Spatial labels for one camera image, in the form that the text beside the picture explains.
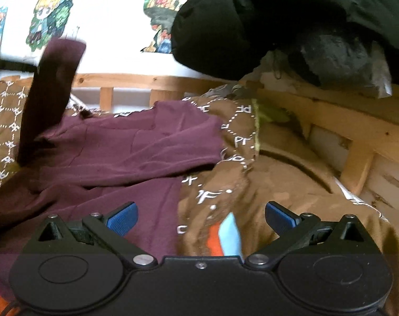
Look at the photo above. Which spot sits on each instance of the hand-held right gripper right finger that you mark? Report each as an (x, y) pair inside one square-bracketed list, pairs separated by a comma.
[(280, 219)]

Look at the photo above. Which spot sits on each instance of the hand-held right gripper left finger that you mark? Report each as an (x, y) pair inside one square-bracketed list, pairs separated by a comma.
[(123, 220)]

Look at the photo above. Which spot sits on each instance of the maroon shirt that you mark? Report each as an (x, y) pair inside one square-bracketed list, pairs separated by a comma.
[(120, 144)]

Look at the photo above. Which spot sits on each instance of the brown printed blanket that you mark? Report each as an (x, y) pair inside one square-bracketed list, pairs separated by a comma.
[(285, 177)]

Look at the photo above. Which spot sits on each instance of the orange and blue cloth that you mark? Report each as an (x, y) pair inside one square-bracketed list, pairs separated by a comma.
[(227, 237)]

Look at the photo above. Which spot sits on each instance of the yellow-green cloth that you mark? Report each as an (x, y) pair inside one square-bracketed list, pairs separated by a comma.
[(268, 115)]

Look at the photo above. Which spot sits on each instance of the orange pink cloth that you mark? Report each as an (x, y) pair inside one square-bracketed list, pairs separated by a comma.
[(2, 299)]

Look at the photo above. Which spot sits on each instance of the grey fuzzy cloth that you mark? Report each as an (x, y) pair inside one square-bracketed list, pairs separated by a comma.
[(334, 56)]

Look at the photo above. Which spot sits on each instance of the black puffy jacket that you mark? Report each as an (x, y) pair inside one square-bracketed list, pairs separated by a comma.
[(235, 23)]

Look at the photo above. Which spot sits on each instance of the wooden bed frame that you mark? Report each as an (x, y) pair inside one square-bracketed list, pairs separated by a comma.
[(367, 128)]

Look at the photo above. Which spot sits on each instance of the colourful cartoon group wall poster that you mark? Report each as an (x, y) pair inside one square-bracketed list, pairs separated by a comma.
[(163, 13)]

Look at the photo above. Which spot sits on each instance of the blond cartoon character wall poster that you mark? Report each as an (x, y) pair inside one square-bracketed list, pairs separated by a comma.
[(51, 16)]

